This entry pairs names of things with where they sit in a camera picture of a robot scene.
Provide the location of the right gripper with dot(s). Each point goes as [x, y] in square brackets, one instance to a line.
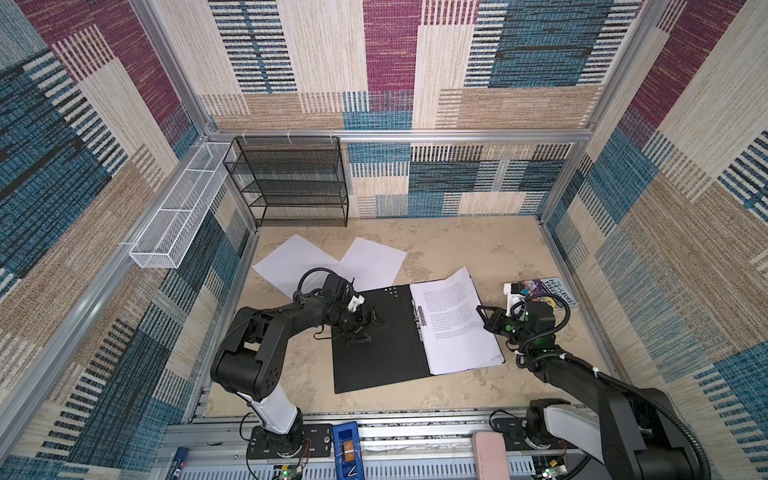
[495, 317]

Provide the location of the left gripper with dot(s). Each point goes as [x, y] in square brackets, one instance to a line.
[360, 323]

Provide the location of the red folder black inside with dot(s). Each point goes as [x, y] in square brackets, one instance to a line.
[395, 354]

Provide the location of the text sheet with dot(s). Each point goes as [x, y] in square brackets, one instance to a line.
[451, 328]

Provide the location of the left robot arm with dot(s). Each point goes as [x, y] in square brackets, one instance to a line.
[250, 358]

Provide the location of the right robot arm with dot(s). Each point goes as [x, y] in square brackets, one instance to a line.
[635, 433]

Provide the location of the colourful comic book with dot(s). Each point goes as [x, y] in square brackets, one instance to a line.
[516, 291]

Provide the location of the blank white sheet front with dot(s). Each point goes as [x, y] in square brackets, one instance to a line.
[371, 265]

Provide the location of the pink phone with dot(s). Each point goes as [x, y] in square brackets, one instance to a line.
[490, 456]

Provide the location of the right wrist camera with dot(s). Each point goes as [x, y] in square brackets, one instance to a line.
[534, 316]

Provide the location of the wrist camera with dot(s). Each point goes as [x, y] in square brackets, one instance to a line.
[341, 293]
[534, 316]

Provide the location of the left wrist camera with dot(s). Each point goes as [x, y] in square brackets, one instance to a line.
[341, 293]

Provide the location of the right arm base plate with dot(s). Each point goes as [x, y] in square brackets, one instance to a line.
[518, 437]

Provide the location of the blue box on rail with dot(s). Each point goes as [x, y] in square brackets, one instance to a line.
[347, 452]

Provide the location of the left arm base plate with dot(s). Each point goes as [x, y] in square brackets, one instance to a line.
[314, 440]

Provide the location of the black wire mesh shelf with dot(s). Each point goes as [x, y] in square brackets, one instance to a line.
[290, 181]

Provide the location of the white wire mesh tray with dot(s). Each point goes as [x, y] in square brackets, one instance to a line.
[166, 239]

